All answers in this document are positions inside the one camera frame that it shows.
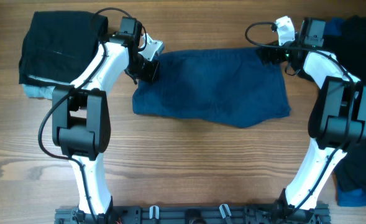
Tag black garment pile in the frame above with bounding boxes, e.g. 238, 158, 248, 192
322, 14, 366, 194

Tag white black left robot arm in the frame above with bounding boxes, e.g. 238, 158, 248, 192
52, 17, 163, 223

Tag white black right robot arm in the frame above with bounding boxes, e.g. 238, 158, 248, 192
257, 16, 366, 220

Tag folded light grey garment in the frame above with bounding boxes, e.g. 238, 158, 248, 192
22, 84, 55, 100

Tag navy blue shorts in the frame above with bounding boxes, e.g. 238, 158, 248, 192
132, 48, 291, 128

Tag folded dark green trousers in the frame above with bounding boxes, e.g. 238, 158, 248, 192
19, 11, 108, 86

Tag blue garment under pile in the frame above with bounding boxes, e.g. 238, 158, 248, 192
324, 16, 366, 207

